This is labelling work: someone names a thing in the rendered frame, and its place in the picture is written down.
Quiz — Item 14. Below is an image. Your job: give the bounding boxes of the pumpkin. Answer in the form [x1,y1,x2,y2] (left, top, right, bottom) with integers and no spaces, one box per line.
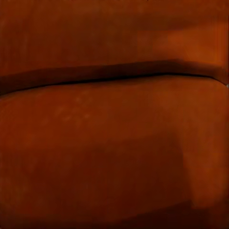
[0,0,229,229]

